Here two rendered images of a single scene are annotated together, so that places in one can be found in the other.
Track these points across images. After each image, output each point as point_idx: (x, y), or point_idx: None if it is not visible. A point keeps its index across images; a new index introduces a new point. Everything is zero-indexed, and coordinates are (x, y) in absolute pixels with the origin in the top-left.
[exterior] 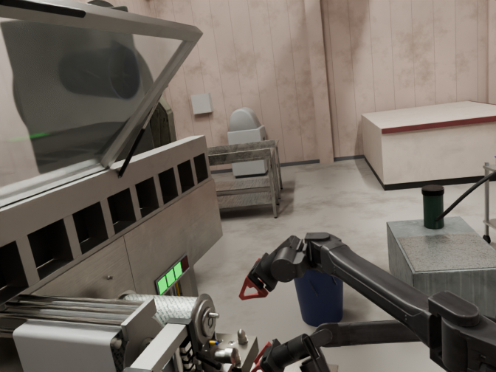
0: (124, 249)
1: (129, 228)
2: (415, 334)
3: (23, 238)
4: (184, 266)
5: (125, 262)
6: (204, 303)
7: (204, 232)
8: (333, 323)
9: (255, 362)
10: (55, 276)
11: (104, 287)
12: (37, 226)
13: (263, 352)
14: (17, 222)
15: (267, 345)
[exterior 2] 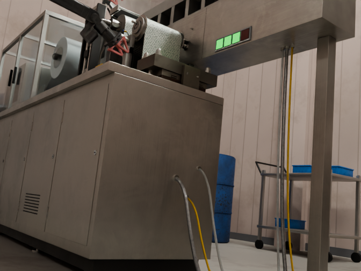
0: (204, 15)
1: (212, 4)
2: None
3: (173, 6)
4: (244, 36)
5: (203, 23)
6: (138, 17)
7: (283, 10)
8: (87, 6)
9: (128, 51)
10: (176, 22)
11: (189, 33)
12: (177, 2)
13: (123, 42)
14: (173, 0)
15: (122, 37)
